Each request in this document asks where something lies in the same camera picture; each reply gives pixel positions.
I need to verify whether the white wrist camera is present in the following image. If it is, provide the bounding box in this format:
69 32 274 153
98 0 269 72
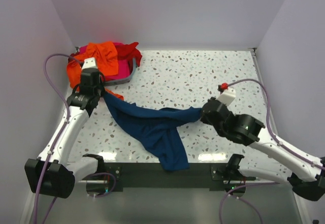
217 83 236 106
82 57 98 70

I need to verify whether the grey laundry basket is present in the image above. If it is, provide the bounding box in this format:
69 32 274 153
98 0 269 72
105 57 137 86

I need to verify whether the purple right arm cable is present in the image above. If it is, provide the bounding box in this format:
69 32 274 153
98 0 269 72
219 79 325 224

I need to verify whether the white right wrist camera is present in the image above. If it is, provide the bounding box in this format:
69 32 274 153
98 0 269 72
217 83 236 106

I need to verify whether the orange t-shirt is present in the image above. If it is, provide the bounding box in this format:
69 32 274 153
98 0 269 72
67 42 119 88

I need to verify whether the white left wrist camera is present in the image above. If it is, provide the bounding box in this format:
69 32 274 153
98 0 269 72
82 57 98 70

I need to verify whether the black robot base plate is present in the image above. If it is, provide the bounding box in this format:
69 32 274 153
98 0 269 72
76 162 254 193

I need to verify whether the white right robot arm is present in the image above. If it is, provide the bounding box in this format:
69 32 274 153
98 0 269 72
201 98 324 201

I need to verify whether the red t-shirt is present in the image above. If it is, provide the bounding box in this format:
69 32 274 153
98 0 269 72
71 41 142 70

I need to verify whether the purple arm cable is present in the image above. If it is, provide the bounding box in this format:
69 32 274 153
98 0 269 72
219 79 325 224
29 53 117 224

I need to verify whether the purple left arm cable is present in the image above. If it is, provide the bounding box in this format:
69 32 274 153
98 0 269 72
29 53 117 224

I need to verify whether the blue t-shirt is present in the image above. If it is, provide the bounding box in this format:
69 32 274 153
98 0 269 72
104 93 201 172

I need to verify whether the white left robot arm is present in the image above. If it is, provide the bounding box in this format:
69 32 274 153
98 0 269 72
24 68 105 199

